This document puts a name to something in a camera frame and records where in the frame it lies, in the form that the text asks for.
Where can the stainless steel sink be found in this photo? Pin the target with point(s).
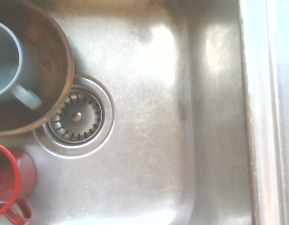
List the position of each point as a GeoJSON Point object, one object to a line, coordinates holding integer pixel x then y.
{"type": "Point", "coordinates": [158, 117]}

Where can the metal sink drain strainer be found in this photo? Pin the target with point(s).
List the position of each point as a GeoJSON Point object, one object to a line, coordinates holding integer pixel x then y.
{"type": "Point", "coordinates": [76, 117]}

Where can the brown wooden bowl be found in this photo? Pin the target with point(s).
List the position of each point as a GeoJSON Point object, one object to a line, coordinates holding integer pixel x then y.
{"type": "Point", "coordinates": [50, 47]}

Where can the grey ceramic mug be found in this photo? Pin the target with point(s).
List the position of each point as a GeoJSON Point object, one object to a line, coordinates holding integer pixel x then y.
{"type": "Point", "coordinates": [8, 63]}

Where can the red mug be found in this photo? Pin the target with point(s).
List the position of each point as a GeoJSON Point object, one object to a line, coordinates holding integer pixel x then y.
{"type": "Point", "coordinates": [8, 178]}

